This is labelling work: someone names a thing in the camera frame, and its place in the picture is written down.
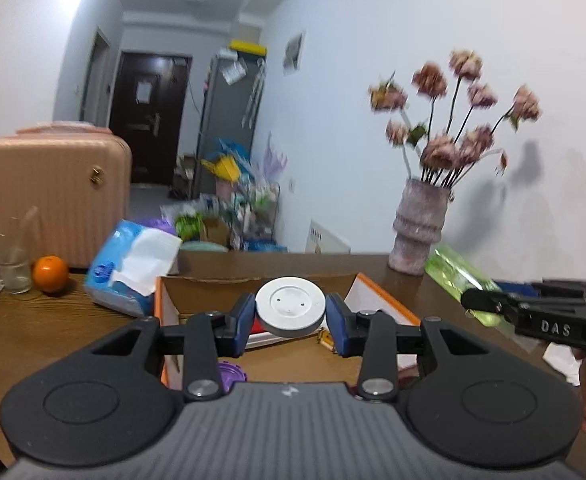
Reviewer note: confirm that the dark brown entrance door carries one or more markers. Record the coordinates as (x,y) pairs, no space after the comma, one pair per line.
(148,130)

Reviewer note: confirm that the blue tissue pack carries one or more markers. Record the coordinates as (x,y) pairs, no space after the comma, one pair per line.
(123,270)

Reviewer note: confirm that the orange fruit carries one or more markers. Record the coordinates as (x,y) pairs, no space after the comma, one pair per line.
(50,274)

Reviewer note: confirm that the clear glass cup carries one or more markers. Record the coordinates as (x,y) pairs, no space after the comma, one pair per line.
(10,270)

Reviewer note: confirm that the purple tissue pack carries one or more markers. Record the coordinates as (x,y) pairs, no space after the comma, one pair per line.
(160,226)

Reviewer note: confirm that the crumpled white tissue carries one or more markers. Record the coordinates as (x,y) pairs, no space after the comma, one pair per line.
(563,362)

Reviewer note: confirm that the pale green basin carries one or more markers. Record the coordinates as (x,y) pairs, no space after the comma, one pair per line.
(203,246)

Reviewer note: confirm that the dried pink roses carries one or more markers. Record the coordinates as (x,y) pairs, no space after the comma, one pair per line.
(443,150)

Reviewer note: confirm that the pink ribbed suitcase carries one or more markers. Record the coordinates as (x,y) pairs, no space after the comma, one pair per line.
(58,195)

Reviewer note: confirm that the grey ribbed vase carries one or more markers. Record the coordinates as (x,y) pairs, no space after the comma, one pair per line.
(418,230)

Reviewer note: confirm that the grey refrigerator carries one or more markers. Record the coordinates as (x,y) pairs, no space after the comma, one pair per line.
(223,125)

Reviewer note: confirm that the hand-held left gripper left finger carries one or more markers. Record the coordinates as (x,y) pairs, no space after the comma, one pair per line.
(243,322)

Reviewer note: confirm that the white round lid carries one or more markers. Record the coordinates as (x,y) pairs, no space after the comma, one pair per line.
(289,305)

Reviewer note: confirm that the green snack bag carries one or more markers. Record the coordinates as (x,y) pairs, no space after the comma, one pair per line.
(190,225)

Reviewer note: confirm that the yellow watering can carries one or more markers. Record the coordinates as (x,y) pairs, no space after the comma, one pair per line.
(220,167)

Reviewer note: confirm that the small brown carton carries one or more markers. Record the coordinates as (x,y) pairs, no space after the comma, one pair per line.
(217,234)

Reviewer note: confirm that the hanging clear umbrella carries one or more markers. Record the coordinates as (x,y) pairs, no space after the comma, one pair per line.
(254,92)

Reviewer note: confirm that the orange cardboard box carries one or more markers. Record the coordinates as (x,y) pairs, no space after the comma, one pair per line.
(293,360)

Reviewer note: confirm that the purple feather decoration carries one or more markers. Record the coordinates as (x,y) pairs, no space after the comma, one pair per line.
(274,157)

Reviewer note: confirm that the framed wall picture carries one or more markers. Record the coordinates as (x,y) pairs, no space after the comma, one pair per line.
(294,54)

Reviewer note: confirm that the paper sheet on refrigerator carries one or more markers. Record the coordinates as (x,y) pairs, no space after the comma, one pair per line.
(233,70)

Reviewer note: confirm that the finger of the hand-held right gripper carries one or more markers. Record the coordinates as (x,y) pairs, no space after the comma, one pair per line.
(548,292)
(488,302)

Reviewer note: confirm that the red white lint brush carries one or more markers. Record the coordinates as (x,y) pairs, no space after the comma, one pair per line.
(268,340)

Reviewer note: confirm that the grey side door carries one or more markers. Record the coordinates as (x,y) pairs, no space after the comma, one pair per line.
(95,80)

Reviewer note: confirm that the white panel heater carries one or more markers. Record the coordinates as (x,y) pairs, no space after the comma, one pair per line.
(325,240)

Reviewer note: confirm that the blue plastic toy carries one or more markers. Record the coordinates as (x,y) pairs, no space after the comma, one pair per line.
(230,149)

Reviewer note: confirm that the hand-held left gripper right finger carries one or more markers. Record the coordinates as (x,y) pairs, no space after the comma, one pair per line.
(338,327)

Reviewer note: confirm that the yellow black box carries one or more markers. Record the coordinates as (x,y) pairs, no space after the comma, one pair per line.
(248,46)

